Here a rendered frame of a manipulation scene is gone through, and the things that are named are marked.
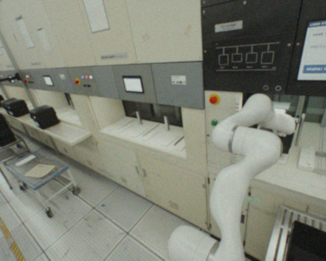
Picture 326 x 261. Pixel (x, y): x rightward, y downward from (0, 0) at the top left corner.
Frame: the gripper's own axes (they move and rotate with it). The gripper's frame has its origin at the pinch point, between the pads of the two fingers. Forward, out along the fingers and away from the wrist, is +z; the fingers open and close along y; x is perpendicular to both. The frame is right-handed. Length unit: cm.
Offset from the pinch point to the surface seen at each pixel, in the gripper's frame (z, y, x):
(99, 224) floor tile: -79, -140, -122
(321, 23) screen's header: -30, 13, 46
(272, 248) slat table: -61, 14, -45
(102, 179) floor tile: -32, -198, -121
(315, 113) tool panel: 59, 21, -26
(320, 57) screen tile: -30.1, 14.5, 34.4
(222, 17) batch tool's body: -30, -24, 54
